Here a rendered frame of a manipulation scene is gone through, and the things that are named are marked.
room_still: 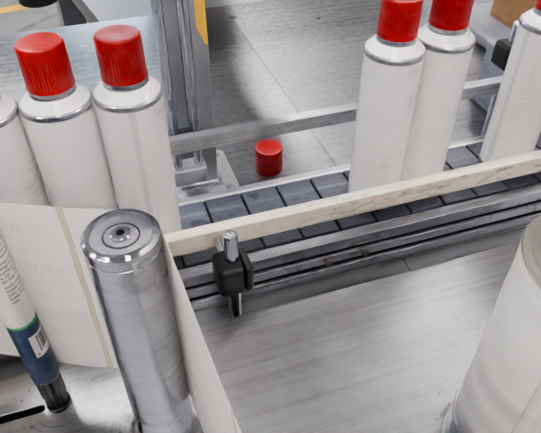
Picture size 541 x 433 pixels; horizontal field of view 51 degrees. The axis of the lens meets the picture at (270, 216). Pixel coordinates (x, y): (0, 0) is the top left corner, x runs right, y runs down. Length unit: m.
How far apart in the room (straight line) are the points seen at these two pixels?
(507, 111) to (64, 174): 0.42
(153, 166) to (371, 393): 0.24
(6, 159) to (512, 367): 0.36
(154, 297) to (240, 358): 0.17
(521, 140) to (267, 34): 0.54
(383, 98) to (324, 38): 0.53
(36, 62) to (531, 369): 0.35
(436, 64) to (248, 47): 0.52
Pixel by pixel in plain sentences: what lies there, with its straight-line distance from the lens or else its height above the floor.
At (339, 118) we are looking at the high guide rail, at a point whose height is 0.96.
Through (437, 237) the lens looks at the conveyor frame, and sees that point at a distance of 0.62.
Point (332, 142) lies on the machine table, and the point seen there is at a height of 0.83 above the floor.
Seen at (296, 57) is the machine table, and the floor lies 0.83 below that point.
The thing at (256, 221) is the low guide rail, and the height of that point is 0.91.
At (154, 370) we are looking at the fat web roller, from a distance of 0.34.
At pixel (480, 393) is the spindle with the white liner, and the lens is 0.36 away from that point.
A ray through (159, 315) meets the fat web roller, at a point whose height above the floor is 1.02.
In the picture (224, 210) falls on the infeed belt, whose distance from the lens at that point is 0.57.
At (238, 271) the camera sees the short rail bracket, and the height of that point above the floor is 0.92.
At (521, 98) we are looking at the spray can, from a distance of 0.61.
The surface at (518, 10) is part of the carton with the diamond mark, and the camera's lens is 1.07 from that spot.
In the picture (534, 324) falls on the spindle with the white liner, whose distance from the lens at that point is 0.30.
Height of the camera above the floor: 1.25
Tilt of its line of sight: 42 degrees down
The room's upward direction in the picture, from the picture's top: straight up
